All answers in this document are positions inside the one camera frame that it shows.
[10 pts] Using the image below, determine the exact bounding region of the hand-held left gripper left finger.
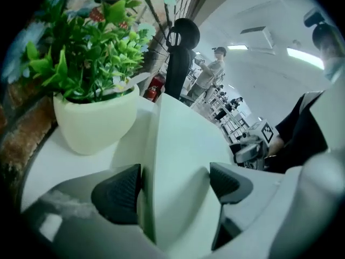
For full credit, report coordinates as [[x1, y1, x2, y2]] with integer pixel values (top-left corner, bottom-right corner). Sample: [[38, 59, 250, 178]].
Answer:
[[20, 162, 163, 256]]

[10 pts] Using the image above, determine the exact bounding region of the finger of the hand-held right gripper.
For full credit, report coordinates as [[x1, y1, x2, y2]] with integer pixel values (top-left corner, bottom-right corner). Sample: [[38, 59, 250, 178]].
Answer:
[[232, 141, 262, 165]]

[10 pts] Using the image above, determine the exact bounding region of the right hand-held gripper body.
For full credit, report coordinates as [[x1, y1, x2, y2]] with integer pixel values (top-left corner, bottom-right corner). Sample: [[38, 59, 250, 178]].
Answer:
[[243, 120, 281, 170]]

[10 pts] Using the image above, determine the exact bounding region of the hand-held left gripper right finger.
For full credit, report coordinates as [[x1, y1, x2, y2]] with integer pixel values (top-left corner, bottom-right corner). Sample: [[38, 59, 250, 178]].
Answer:
[[209, 161, 303, 251]]

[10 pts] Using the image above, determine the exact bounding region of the white rectangular panel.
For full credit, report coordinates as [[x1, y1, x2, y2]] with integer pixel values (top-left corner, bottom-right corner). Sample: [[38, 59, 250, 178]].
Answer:
[[112, 92, 235, 254]]

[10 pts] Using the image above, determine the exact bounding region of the person's right forearm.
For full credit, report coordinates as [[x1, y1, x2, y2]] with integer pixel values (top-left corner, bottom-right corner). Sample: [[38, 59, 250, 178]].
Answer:
[[268, 137, 285, 156]]

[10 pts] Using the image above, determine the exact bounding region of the black printed t-shirt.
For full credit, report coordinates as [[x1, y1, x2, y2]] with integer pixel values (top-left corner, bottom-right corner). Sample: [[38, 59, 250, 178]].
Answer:
[[268, 90, 330, 174]]

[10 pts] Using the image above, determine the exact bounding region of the green plant in white pot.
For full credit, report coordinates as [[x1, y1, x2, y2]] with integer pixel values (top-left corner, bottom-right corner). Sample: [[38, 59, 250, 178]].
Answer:
[[25, 0, 180, 156]]

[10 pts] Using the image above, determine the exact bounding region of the blue face mask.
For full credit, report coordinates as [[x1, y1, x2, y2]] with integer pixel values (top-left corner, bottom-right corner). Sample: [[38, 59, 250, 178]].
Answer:
[[322, 60, 343, 83]]

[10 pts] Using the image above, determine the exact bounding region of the ceiling air conditioner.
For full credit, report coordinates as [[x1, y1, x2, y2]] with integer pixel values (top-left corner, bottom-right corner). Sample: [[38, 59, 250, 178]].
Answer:
[[239, 25, 276, 56]]

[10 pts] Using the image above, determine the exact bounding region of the person's head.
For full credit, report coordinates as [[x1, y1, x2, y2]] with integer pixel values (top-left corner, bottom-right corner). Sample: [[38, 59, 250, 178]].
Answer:
[[312, 23, 345, 84]]

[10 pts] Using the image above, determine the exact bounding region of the black office chair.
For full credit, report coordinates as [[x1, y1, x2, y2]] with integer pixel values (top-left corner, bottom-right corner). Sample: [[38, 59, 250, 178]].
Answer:
[[164, 17, 201, 101]]

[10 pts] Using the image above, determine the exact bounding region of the red fire extinguisher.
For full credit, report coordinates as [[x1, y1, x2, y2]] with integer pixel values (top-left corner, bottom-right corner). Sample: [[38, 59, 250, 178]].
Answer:
[[143, 73, 166, 103]]

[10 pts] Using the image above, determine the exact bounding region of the black head camera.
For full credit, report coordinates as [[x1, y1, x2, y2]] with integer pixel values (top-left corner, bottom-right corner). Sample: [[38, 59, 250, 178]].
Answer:
[[303, 8, 326, 28]]

